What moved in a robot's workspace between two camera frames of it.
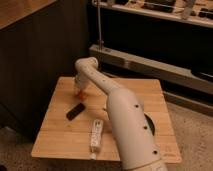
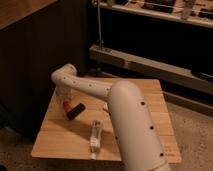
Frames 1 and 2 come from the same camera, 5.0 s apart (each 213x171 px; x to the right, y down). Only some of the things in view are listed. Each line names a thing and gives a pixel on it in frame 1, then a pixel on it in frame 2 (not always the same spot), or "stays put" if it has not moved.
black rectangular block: x=73 y=113 stays put
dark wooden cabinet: x=40 y=40 stays put
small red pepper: x=81 y=95 -> x=67 y=106
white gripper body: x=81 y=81 -> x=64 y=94
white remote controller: x=95 y=142 stays put
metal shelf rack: x=166 y=40 stays put
